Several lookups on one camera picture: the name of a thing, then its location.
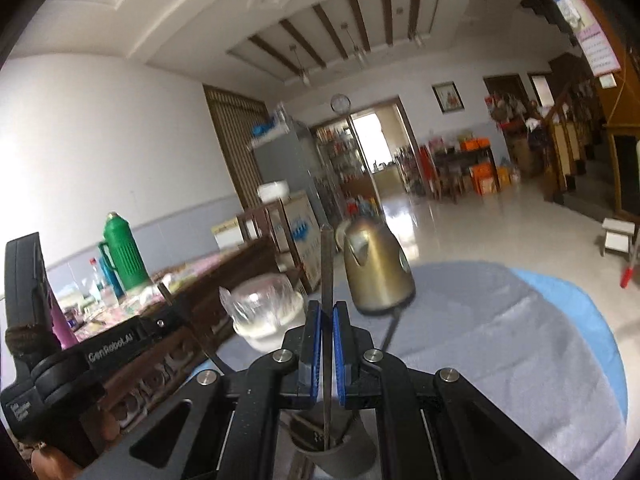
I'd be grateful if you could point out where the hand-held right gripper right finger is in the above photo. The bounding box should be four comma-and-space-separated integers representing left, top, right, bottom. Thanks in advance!
332, 301, 581, 480

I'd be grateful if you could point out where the steel chopstick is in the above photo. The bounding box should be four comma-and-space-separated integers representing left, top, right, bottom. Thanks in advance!
319, 225, 335, 453
156, 281, 233, 375

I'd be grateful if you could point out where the blue table cover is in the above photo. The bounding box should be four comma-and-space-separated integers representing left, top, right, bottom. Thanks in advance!
510, 267, 631, 441

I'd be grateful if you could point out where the pink wall calendar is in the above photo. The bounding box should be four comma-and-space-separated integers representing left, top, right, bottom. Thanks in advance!
551, 0, 622, 78

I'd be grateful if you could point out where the framed wall picture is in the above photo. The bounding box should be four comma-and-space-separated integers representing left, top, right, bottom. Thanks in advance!
432, 81, 465, 113

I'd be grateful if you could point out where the green thermos flask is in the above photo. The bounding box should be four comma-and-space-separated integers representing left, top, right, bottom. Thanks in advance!
97, 212, 151, 293

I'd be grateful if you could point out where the tall grey cabinet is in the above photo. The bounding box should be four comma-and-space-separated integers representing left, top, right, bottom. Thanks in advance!
248, 120, 331, 221

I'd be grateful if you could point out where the clear bottle with red cap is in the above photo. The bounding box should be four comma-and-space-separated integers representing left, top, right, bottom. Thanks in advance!
87, 257, 107, 307

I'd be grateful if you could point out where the white step stool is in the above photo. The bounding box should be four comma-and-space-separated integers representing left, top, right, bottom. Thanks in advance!
597, 218, 637, 261

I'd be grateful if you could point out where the grey tablecloth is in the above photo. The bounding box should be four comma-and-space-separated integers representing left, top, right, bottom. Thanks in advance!
215, 260, 628, 480

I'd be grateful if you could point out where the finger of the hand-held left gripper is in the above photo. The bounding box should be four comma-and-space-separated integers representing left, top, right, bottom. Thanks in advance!
80, 307, 181, 377

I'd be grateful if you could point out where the plastic-wrapped white bowl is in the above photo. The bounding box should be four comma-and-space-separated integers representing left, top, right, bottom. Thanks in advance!
219, 272, 306, 353

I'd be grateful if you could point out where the person's left hand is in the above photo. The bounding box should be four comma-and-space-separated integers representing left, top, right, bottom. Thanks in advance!
30, 442, 83, 480

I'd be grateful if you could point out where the grey utensil holder cup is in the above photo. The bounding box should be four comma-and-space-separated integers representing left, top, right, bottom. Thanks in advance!
287, 407, 378, 478

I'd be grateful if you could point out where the gold metal kettle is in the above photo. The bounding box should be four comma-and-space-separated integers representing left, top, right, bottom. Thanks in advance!
336, 216, 417, 316

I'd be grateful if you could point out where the cardboard box with yellow print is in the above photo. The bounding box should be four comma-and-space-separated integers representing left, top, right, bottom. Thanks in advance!
211, 217, 246, 251

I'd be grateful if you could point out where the carved wooden bench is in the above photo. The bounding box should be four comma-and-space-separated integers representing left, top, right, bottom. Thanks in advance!
107, 237, 301, 441

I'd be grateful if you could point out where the white basin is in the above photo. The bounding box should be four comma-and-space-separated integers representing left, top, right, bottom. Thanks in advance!
257, 181, 291, 202

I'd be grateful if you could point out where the wooden staircase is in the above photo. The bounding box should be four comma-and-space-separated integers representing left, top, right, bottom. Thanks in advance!
542, 50, 640, 221

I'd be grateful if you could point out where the red-handled tool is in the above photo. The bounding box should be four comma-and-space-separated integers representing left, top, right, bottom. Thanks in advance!
619, 232, 640, 289

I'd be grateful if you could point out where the magenta plastic item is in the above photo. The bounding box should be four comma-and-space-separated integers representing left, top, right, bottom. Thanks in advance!
49, 287, 80, 352

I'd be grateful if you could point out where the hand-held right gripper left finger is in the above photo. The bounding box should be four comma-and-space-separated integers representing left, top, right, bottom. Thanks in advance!
65, 301, 323, 480

